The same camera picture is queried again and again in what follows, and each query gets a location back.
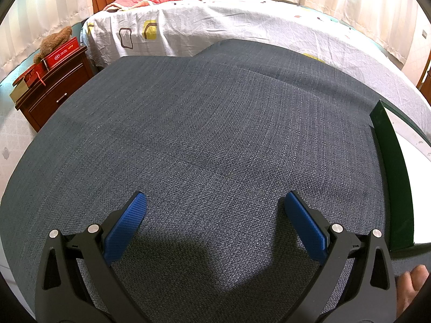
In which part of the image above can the white window curtain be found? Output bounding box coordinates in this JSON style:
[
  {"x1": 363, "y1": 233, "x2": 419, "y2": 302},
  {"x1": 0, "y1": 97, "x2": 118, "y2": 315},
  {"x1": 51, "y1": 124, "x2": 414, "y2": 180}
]
[{"x1": 263, "y1": 0, "x2": 423, "y2": 64}]

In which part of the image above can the green cardboard tray box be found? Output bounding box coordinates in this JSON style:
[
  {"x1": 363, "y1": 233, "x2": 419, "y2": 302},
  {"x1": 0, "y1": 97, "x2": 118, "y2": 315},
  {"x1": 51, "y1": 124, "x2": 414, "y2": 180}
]
[{"x1": 369, "y1": 99, "x2": 431, "y2": 252}]

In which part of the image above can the dark grey tablecloth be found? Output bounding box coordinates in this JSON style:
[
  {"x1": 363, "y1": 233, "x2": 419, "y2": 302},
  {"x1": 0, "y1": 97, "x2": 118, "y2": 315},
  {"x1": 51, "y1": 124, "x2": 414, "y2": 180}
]
[{"x1": 0, "y1": 38, "x2": 431, "y2": 323}]

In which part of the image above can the gold box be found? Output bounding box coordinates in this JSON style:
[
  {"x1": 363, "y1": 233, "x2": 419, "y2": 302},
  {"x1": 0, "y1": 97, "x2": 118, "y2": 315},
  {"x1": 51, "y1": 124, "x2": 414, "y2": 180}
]
[{"x1": 9, "y1": 81, "x2": 29, "y2": 102}]

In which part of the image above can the bed with patterned sheet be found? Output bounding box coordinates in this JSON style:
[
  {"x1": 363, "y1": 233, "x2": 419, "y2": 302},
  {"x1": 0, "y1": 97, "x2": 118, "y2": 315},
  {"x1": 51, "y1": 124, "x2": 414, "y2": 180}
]
[{"x1": 80, "y1": 0, "x2": 431, "y2": 149}]

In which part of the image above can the wooden nightstand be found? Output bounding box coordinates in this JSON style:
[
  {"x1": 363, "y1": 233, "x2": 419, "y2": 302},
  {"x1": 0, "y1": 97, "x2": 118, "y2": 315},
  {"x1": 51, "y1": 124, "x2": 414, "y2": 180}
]
[{"x1": 15, "y1": 45, "x2": 95, "y2": 132}]

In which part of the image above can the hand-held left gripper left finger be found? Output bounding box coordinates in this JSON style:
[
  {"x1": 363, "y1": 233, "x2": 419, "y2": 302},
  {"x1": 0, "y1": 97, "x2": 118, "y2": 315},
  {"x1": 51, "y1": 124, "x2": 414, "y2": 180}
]
[{"x1": 34, "y1": 191, "x2": 159, "y2": 323}]

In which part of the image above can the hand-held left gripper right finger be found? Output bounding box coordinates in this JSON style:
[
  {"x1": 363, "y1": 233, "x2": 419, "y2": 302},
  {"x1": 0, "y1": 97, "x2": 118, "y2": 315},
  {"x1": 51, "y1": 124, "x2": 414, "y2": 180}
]
[{"x1": 274, "y1": 191, "x2": 397, "y2": 323}]

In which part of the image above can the brown teddy bear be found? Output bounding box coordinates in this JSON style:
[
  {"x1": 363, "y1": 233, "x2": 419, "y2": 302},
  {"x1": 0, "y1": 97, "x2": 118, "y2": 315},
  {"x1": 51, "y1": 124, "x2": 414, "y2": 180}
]
[{"x1": 33, "y1": 25, "x2": 73, "y2": 64}]

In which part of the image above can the dark red box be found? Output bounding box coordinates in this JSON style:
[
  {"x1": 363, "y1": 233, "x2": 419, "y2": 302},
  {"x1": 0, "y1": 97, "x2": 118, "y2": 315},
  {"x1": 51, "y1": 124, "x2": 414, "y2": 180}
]
[{"x1": 13, "y1": 62, "x2": 46, "y2": 86}]

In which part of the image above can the person's right hand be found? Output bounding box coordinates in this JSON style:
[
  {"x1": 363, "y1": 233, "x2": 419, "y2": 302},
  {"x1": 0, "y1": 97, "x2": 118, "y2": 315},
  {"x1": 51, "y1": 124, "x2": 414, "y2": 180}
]
[{"x1": 397, "y1": 265, "x2": 430, "y2": 316}]

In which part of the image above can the sheer side curtain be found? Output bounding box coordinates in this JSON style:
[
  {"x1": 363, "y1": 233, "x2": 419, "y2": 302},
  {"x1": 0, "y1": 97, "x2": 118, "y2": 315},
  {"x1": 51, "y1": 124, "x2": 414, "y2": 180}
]
[{"x1": 0, "y1": 0, "x2": 102, "y2": 83}]

